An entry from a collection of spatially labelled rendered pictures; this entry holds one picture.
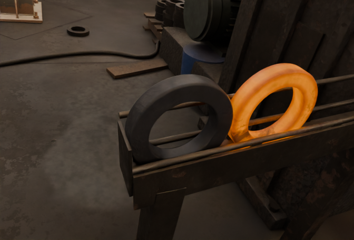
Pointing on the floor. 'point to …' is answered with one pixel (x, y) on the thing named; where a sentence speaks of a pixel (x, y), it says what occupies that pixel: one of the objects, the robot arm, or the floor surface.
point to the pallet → (165, 16)
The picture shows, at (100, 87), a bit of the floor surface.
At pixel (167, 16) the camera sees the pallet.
